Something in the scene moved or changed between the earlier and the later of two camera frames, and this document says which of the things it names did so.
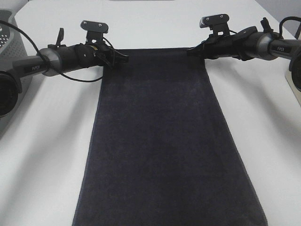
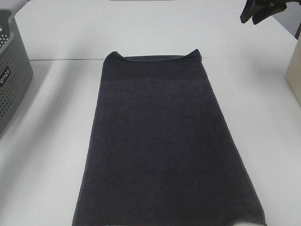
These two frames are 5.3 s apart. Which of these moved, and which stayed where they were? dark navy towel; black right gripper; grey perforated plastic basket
Moved: black right gripper
Stayed: grey perforated plastic basket; dark navy towel
